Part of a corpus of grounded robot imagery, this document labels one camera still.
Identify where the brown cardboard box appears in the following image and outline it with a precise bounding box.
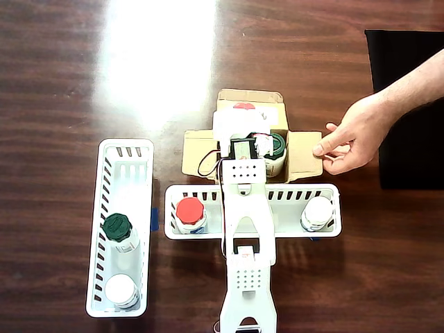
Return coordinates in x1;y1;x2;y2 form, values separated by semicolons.
182;89;325;185

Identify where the person's bare forearm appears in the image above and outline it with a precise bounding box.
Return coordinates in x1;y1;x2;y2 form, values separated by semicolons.
376;48;444;119

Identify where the white basket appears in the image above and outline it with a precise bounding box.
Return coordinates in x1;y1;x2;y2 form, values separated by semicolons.
163;182;343;241
85;137;155;319

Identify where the person's hand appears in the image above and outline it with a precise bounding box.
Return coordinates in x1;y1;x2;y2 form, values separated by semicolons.
313;90;397;176

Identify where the white label with handwriting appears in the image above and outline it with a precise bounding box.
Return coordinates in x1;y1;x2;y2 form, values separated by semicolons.
258;106;280;126

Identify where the black mat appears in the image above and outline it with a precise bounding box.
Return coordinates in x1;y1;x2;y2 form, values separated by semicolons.
364;29;444;190

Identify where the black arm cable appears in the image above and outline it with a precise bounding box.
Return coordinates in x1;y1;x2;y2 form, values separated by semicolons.
197;148;228;259

